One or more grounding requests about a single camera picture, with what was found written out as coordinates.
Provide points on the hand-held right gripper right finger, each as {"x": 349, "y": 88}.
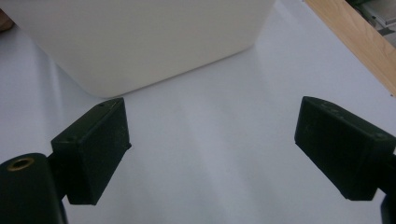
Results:
{"x": 339, "y": 146}

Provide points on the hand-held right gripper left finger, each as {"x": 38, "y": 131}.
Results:
{"x": 93, "y": 152}

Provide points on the white plastic container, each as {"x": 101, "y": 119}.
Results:
{"x": 140, "y": 43}

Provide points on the grey metal frame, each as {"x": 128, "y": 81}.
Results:
{"x": 378, "y": 15}

